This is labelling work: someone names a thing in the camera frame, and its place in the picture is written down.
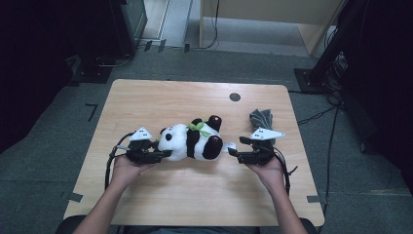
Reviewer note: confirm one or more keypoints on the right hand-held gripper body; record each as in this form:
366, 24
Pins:
263, 152

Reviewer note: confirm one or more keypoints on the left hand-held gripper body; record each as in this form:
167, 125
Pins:
138, 152

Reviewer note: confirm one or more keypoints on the panda plush toy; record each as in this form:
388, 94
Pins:
178, 143

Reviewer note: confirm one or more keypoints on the grey towel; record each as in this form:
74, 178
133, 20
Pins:
259, 118

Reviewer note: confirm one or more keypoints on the person's left hand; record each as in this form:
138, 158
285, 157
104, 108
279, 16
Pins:
125, 172

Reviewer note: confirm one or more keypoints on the person's right hand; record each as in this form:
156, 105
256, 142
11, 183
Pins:
271, 175

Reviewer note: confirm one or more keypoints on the black round table grommet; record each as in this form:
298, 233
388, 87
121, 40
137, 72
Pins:
234, 97

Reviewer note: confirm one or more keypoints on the black angled floor tape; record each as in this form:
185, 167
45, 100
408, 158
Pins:
93, 112

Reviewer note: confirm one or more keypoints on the grey tape strip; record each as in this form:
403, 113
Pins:
314, 199
75, 197

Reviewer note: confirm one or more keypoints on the black chair armrest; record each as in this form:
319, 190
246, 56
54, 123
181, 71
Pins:
308, 227
66, 226

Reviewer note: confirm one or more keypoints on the black flat stand base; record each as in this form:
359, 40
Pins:
92, 73

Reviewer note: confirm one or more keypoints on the black stand with base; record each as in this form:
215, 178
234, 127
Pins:
319, 78

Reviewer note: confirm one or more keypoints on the dark cabinet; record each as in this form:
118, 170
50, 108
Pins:
130, 19

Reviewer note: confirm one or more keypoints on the light wooden cabinet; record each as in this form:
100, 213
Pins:
259, 9

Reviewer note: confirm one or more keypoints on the dark curtain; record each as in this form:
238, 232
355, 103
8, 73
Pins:
32, 65
383, 81

